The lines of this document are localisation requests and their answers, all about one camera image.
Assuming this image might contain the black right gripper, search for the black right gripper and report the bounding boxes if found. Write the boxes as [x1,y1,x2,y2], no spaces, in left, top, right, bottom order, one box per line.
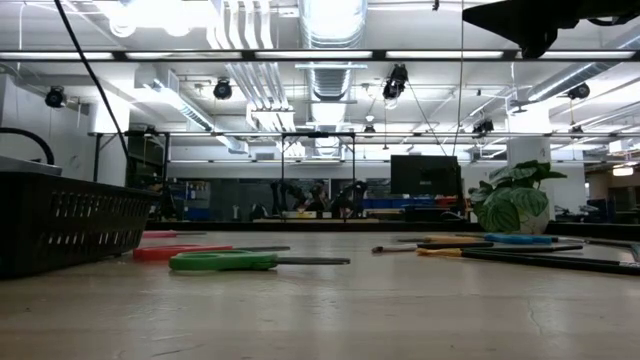
[461,0,640,60]

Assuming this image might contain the black paintbrush silver end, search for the black paintbrush silver end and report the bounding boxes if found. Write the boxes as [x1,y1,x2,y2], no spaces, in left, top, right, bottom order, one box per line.
[459,249,640,277]

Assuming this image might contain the green scissors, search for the green scissors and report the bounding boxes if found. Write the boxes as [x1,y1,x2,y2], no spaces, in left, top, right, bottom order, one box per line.
[168,249,352,273]

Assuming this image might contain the black ceiling spot lamp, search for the black ceiling spot lamp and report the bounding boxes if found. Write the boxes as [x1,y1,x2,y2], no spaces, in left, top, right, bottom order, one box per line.
[212,78,234,101]
[381,63,410,101]
[471,118,496,137]
[566,81,592,101]
[43,85,67,109]

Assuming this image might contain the white column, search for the white column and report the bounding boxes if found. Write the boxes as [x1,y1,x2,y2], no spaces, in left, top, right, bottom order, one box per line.
[506,107,553,221]

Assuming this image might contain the black light bar crossbeam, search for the black light bar crossbeam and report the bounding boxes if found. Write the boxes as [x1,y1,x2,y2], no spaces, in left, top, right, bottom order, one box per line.
[0,48,640,63]

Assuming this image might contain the potted green striped plant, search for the potted green striped plant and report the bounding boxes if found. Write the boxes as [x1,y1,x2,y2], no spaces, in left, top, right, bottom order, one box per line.
[467,159,569,236]

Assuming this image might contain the black monitor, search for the black monitor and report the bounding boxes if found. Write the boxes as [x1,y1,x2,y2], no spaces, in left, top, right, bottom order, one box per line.
[389,154,462,198]

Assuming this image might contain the blue scissors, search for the blue scissors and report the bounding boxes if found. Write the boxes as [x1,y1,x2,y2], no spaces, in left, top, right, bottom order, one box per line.
[482,232,560,246]

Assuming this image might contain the blue storage bins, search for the blue storage bins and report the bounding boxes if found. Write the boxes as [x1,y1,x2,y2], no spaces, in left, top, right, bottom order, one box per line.
[360,197,437,210]

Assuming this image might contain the orange scissors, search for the orange scissors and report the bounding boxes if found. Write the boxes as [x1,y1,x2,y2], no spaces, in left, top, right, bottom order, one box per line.
[397,234,485,246]

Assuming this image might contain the silver ferrule black paintbrush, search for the silver ferrule black paintbrush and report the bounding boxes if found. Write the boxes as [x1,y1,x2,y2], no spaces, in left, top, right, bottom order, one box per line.
[370,241,495,255]

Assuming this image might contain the person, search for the person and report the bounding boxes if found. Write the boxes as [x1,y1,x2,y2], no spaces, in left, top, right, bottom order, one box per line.
[305,183,330,214]

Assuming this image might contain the dark shelf unit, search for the dark shelf unit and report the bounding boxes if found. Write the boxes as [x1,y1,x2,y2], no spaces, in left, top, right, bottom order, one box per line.
[124,130,171,221]

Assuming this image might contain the red scissors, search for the red scissors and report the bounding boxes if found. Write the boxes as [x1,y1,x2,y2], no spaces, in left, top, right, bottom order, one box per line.
[131,243,292,263]

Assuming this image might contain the pink scissors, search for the pink scissors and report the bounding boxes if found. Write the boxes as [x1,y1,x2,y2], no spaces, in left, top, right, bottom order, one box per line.
[141,229,208,240]

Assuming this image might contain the black mesh basket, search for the black mesh basket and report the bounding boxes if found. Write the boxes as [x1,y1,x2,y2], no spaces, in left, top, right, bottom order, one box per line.
[0,171,162,280]

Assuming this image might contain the silver ventilation duct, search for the silver ventilation duct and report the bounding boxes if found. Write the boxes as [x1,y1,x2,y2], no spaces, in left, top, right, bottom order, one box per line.
[298,0,369,104]

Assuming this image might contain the black background rig frame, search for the black background rig frame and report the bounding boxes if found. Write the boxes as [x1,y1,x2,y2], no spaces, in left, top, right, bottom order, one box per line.
[280,130,357,221]

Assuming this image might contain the black cable at frame corner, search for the black cable at frame corner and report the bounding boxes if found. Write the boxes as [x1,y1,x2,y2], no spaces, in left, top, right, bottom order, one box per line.
[52,0,135,174]

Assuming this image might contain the black curved hose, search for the black curved hose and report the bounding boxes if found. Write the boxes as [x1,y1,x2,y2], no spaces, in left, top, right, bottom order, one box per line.
[0,126,56,166]

